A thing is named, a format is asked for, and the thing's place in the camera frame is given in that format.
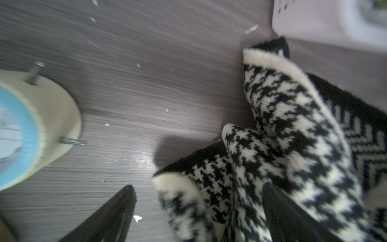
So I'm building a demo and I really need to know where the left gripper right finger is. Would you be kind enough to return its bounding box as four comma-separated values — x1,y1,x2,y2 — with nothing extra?
262,183,340,242

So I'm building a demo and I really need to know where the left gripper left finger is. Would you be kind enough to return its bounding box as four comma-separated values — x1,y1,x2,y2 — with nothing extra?
60,185,137,242

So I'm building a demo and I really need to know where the black white houndstooth scarf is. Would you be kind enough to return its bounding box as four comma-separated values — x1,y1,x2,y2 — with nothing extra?
152,37,387,242

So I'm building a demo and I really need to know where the white plastic basket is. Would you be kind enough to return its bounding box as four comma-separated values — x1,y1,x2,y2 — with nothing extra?
272,0,387,53

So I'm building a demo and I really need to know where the light blue alarm clock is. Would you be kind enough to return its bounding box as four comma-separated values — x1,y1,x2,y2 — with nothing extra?
1,61,86,191

